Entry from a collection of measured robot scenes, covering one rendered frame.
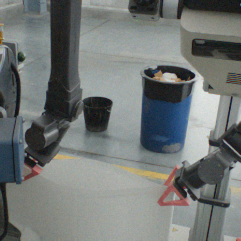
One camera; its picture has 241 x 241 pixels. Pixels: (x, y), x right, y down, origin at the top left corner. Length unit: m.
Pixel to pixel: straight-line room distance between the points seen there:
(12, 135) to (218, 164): 0.43
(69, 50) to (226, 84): 0.69
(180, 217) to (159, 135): 0.86
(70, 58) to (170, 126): 2.44
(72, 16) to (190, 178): 0.46
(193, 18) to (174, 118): 2.06
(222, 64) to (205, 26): 0.16
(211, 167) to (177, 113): 2.36
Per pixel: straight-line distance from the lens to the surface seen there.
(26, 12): 9.63
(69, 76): 0.88
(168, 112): 3.17
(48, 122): 0.92
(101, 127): 3.63
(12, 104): 1.20
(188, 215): 2.68
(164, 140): 3.29
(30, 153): 1.01
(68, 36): 0.81
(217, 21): 1.20
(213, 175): 0.86
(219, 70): 1.31
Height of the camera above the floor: 1.60
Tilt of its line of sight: 24 degrees down
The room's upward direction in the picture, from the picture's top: 3 degrees clockwise
